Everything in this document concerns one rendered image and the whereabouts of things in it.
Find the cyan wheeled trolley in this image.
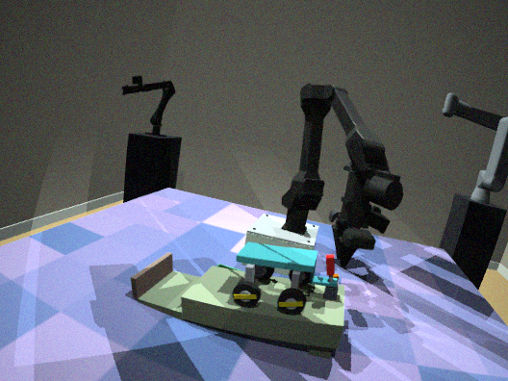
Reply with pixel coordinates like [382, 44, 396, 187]
[232, 241, 337, 316]

